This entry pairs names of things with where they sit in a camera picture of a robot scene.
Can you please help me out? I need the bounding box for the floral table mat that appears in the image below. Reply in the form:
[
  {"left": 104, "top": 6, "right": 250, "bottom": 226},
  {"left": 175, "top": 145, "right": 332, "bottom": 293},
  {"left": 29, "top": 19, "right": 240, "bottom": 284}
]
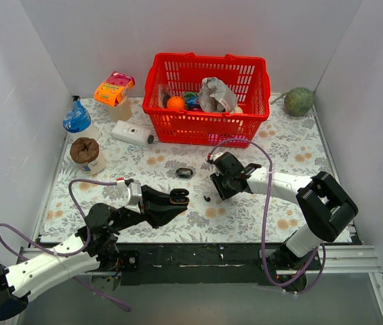
[{"left": 40, "top": 99, "right": 331, "bottom": 245}]

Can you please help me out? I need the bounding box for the red plastic shopping basket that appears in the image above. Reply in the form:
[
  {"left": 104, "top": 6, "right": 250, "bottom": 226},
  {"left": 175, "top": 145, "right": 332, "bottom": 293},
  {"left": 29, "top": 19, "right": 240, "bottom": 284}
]
[{"left": 142, "top": 53, "right": 270, "bottom": 146}]

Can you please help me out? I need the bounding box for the brown lid white jar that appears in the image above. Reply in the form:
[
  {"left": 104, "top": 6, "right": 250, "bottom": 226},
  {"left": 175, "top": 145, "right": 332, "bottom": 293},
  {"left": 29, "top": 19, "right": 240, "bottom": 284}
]
[{"left": 70, "top": 137, "right": 106, "bottom": 175}]

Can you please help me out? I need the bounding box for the grey crumpled paper bag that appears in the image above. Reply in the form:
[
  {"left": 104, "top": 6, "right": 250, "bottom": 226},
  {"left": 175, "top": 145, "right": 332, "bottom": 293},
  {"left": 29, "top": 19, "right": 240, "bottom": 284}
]
[{"left": 199, "top": 77, "right": 238, "bottom": 113}]

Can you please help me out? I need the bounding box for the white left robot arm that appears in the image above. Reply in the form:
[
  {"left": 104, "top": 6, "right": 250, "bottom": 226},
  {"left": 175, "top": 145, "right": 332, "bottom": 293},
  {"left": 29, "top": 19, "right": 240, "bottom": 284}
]
[{"left": 0, "top": 179, "right": 189, "bottom": 321}]

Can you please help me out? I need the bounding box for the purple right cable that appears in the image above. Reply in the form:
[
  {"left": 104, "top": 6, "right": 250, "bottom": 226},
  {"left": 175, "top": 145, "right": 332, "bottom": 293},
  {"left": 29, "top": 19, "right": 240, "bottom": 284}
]
[{"left": 209, "top": 138, "right": 327, "bottom": 295}]

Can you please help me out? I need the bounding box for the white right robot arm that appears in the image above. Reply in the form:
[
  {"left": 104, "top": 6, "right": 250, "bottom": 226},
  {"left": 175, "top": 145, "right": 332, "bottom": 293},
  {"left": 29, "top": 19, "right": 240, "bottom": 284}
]
[{"left": 209, "top": 152, "right": 359, "bottom": 269}]

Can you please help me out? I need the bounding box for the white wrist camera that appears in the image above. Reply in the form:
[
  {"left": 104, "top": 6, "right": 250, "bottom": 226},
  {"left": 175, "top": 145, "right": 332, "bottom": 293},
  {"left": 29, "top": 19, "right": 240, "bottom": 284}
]
[
  {"left": 116, "top": 177, "right": 142, "bottom": 214},
  {"left": 207, "top": 152, "right": 224, "bottom": 165}
]

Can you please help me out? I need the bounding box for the orange fruit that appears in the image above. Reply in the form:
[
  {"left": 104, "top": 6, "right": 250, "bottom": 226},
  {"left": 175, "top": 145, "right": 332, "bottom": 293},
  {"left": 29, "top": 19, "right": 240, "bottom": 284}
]
[{"left": 166, "top": 96, "right": 185, "bottom": 110}]

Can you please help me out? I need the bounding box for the clear plastic jar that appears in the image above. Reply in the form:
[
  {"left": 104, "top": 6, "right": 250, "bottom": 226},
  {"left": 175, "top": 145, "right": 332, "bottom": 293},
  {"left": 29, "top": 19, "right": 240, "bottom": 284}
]
[{"left": 106, "top": 96, "right": 132, "bottom": 123}]

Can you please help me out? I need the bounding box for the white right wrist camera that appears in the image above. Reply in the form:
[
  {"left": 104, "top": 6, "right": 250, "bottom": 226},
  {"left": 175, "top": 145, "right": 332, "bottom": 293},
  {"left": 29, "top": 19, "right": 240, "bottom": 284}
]
[{"left": 207, "top": 152, "right": 224, "bottom": 165}]

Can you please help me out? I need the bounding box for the blue lid plastic bottle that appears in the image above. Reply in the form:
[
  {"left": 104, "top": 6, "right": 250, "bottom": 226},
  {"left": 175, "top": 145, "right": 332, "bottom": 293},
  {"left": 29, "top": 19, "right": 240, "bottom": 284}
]
[{"left": 62, "top": 100, "right": 99, "bottom": 141}]

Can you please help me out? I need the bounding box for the white lying bottle black cap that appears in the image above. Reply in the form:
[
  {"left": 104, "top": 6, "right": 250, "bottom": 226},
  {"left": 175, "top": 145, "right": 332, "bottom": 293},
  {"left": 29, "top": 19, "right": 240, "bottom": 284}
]
[{"left": 111, "top": 121, "right": 155, "bottom": 148}]

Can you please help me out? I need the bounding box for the pink package in basket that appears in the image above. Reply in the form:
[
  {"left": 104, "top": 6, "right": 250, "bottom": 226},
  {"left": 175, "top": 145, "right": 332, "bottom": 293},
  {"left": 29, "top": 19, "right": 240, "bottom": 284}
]
[{"left": 207, "top": 133, "right": 249, "bottom": 148}]

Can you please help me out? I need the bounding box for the green round melon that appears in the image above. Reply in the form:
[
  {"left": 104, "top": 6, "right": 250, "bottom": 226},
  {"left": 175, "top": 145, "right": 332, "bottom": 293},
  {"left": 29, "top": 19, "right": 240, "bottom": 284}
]
[{"left": 283, "top": 87, "right": 315, "bottom": 116}]

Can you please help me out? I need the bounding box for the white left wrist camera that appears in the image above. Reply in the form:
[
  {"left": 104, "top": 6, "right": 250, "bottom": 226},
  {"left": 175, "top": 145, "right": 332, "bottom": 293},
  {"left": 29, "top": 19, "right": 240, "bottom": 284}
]
[{"left": 116, "top": 177, "right": 142, "bottom": 214}]

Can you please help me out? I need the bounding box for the glossy black gold-trim case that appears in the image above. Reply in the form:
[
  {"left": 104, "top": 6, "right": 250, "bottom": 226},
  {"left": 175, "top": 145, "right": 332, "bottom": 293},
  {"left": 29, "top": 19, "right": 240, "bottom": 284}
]
[{"left": 169, "top": 188, "right": 190, "bottom": 205}]

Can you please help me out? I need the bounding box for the taped black charging case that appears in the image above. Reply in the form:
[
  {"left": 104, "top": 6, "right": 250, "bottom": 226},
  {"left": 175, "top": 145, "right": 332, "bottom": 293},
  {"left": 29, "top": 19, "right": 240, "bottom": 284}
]
[{"left": 175, "top": 167, "right": 194, "bottom": 179}]

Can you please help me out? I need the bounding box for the orange pink snack box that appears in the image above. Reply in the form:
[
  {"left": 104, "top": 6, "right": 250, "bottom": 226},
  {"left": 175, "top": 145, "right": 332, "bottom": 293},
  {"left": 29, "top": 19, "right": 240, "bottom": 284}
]
[{"left": 94, "top": 71, "right": 135, "bottom": 107}]

